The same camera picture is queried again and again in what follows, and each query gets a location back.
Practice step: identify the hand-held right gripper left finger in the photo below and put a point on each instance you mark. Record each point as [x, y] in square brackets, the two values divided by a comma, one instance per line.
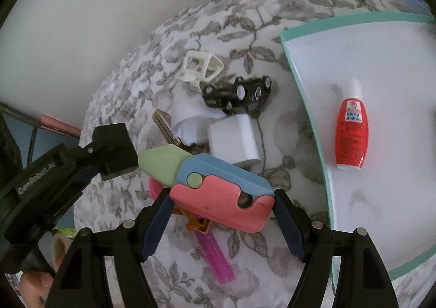
[159, 224]

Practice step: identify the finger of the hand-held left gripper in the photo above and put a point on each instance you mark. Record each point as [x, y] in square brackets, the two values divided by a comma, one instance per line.
[114, 148]

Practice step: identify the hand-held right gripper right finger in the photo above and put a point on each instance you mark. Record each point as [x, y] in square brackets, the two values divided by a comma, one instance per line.
[291, 226]

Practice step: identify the black silver patterned lighter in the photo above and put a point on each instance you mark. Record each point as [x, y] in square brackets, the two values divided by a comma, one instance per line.
[164, 125]

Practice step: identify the pastel plastic toy knife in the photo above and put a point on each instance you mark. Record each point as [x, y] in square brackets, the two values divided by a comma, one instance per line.
[221, 199]

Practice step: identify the white tray with teal rim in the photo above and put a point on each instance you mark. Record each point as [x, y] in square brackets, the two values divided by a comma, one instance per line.
[391, 90]

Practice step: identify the person's left hand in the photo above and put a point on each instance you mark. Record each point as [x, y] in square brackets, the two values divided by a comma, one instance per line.
[34, 284]

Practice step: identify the orange plastic toy piece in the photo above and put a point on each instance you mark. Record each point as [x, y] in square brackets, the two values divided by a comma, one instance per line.
[198, 225]

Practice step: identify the pink rod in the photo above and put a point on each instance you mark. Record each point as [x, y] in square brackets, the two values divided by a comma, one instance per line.
[59, 126]

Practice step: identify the pink translucent stick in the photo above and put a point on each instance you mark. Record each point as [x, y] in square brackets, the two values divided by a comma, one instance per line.
[218, 260]

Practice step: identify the white round cup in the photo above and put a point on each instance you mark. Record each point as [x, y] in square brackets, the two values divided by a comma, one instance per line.
[185, 117]

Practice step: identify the white hair claw clip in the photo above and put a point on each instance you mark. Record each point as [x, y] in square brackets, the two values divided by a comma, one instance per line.
[185, 73]

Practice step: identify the white charger adapter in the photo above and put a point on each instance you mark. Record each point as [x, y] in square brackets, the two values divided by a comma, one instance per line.
[231, 139]

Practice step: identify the red glue bottle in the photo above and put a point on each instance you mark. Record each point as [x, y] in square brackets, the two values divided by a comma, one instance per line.
[352, 131]

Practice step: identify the black toy car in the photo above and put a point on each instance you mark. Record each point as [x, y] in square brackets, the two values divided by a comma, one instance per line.
[221, 93]

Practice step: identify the grey floral blanket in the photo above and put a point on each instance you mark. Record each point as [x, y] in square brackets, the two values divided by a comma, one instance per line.
[238, 22]

